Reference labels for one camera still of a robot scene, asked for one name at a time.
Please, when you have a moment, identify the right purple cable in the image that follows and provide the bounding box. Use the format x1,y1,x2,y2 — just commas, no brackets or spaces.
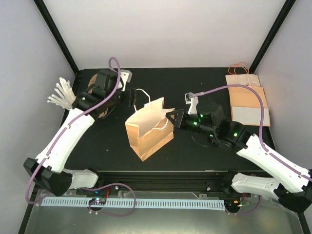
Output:
195,84,312,182

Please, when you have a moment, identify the cup of white stirrers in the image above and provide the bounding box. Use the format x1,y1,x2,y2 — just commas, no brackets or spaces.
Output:
47,77,76,110

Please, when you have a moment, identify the left black frame post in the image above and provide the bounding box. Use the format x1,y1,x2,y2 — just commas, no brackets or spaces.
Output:
33,0,79,75

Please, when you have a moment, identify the right black frame post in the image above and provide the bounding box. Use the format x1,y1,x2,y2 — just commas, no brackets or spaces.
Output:
249,0,296,74

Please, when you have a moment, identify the brown paper bag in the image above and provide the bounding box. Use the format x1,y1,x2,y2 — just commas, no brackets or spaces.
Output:
125,89,175,161
228,87,261,126

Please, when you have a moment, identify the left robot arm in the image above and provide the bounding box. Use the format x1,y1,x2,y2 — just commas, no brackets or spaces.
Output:
23,69,137,196

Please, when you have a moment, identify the brown cup carrier stack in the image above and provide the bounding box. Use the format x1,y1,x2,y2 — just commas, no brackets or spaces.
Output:
87,74,108,119

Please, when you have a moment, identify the flat brown paper bag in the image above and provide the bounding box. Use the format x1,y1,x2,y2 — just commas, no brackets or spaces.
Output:
228,87,261,126

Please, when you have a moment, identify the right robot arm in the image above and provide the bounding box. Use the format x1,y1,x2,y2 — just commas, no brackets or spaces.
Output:
166,97,312,213

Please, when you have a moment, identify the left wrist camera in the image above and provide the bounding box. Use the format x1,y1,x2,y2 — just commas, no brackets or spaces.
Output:
118,69,132,92

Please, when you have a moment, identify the light blue cable duct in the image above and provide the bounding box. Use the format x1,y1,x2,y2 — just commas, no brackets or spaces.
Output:
41,197,225,211

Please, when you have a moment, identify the orange bag handle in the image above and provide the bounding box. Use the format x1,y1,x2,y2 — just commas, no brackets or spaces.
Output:
228,61,250,75

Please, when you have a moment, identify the black frame post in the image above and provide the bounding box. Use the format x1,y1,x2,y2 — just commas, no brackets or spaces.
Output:
33,0,79,75
249,0,296,74

